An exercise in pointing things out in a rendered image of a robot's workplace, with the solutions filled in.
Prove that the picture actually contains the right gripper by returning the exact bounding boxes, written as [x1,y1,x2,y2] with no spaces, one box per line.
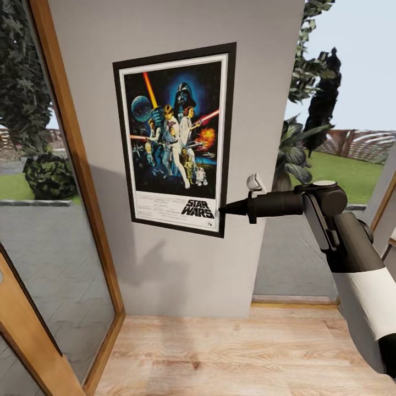
[218,190,285,223]

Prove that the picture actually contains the poster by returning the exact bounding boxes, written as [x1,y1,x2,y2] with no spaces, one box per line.
[112,42,237,238]

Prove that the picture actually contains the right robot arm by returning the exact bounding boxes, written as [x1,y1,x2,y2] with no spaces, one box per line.
[218,172,396,382]

